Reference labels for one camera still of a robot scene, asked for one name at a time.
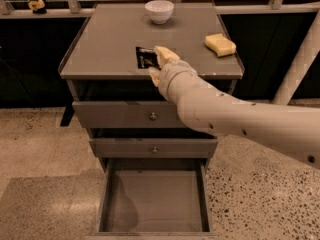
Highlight small yellow black object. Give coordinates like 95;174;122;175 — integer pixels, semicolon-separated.
28;0;46;14

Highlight bottom grey open drawer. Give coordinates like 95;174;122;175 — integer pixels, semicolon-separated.
86;158;221;240

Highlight brass top drawer knob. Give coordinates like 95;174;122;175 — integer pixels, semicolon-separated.
149;112;158;121

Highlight middle grey drawer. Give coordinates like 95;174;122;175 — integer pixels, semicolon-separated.
89;138;217;158

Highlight white ceramic bowl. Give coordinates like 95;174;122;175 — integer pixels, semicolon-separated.
145;0;174;24

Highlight top grey drawer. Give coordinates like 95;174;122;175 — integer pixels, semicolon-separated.
73;101;185;128

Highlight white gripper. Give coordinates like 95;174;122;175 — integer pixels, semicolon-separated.
148;46;197;99

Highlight grey drawer cabinet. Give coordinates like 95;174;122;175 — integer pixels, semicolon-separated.
57;1;245;240

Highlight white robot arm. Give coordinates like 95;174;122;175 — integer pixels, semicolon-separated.
149;46;320;169

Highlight white slanted post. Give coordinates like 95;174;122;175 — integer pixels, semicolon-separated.
272;11;320;105

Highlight yellow sponge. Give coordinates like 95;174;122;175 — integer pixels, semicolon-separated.
205;33;236;57

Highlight black rxbar chocolate wrapper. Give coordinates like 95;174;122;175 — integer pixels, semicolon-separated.
136;47;159;69

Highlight metal railing ledge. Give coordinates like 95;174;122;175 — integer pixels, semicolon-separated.
0;0;320;20

